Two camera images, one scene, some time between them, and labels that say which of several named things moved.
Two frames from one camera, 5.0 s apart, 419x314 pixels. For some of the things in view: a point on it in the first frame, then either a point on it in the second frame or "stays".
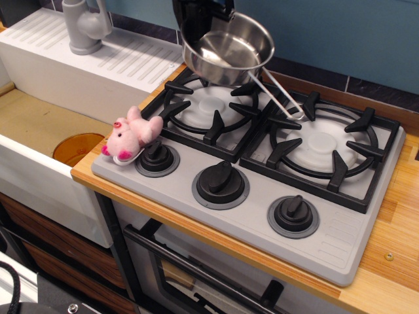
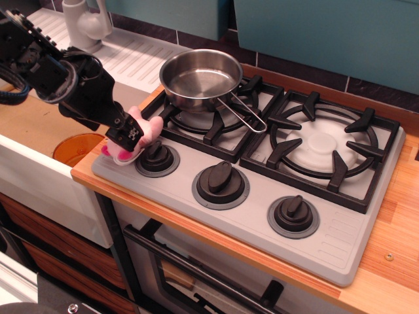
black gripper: [199, 13] → [88, 96]
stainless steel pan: [220, 51] → [198, 79]
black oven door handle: [268, 301] stays
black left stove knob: [157, 160] stays
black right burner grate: [334, 146] stays
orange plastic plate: [74, 148] stays
